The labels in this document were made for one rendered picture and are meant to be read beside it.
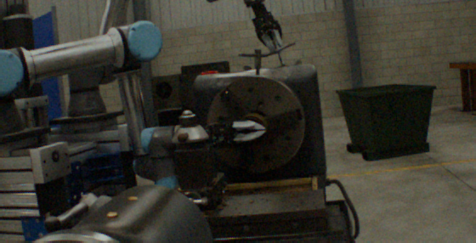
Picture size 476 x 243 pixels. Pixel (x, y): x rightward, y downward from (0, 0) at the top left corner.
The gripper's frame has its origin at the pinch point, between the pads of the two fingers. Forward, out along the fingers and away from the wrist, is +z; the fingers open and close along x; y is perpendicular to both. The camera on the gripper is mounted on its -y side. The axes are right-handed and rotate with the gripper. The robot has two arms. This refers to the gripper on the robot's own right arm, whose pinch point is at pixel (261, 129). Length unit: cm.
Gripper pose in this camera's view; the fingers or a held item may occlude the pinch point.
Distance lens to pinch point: 146.4
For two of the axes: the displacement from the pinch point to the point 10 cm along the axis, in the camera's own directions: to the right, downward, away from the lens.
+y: -1.5, 0.9, -9.9
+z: 9.8, -1.0, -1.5
